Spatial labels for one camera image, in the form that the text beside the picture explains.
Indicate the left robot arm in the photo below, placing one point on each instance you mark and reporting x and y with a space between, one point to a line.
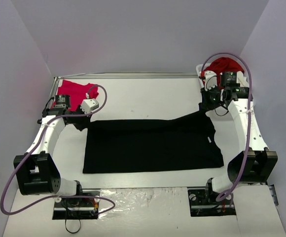
39 174

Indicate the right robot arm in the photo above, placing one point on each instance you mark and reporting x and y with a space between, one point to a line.
255 161

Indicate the white t shirt in basket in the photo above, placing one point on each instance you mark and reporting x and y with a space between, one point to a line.
242 80

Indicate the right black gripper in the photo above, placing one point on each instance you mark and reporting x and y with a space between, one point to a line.
207 104

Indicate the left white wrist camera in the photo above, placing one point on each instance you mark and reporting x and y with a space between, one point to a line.
89 105

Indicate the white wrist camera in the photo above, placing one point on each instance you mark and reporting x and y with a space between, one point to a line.
209 80
89 105

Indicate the folded pink t shirt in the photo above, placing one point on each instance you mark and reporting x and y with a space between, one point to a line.
77 92

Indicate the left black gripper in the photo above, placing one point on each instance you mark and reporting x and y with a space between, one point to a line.
80 121

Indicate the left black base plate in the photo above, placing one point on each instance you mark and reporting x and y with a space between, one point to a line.
75 209

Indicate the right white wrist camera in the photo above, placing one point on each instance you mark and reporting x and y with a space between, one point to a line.
209 80

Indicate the white plastic basket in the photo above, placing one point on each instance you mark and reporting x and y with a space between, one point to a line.
199 70

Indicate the black t shirt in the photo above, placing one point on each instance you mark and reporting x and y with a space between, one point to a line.
151 145

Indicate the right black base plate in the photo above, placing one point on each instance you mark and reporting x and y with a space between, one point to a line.
201 206

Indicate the red t shirt in basket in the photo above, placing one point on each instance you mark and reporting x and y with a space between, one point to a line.
223 64

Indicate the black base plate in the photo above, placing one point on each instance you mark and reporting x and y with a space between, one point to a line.
201 206
75 209

